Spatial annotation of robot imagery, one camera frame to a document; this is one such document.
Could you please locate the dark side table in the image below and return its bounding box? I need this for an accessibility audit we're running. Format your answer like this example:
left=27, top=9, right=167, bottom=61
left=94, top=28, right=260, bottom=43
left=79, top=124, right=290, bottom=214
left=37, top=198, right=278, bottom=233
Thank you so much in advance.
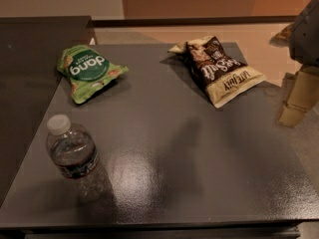
left=0, top=16, right=96, bottom=205

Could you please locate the clear plastic water bottle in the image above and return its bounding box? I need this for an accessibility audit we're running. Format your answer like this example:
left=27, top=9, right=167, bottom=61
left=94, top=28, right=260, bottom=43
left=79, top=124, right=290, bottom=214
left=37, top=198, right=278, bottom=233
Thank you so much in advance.
left=46, top=115, right=111, bottom=202

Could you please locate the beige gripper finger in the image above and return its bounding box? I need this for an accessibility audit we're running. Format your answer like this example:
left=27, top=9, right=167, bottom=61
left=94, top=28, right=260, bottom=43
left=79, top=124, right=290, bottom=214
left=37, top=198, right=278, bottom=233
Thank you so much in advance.
left=278, top=65, right=319, bottom=127
left=270, top=23, right=294, bottom=47

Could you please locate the green snack bag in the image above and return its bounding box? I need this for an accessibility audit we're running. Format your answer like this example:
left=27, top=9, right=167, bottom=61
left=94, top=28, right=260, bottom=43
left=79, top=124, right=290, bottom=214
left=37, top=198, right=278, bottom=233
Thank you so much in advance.
left=57, top=45, right=129, bottom=105

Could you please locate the brown and cream chip bag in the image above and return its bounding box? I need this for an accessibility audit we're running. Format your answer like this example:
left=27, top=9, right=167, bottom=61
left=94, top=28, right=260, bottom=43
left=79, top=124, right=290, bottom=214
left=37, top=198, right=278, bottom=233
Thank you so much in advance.
left=168, top=36, right=266, bottom=109

